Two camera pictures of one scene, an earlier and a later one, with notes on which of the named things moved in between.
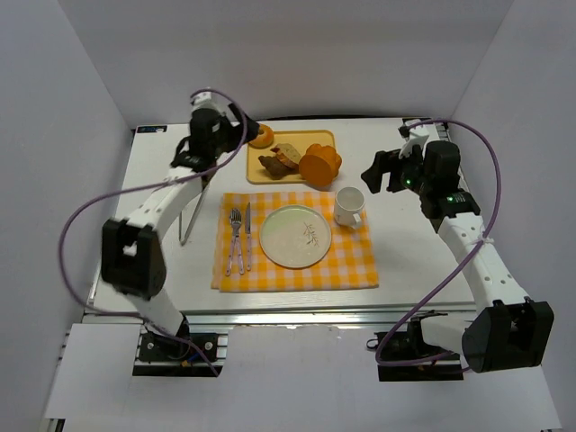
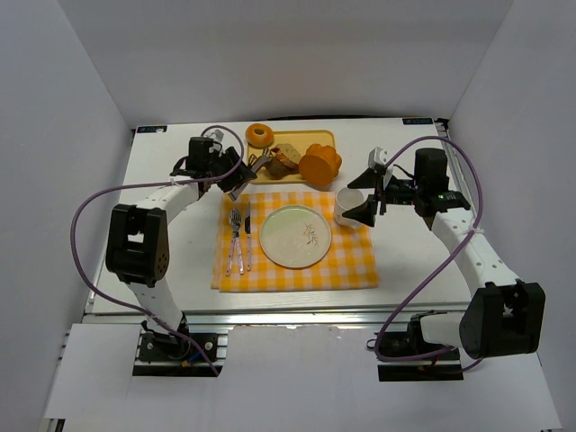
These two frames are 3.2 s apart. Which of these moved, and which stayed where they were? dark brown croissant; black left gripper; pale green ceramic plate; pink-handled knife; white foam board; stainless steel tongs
Moved: stainless steel tongs; black left gripper
Stayed: white foam board; dark brown croissant; pale green ceramic plate; pink-handled knife
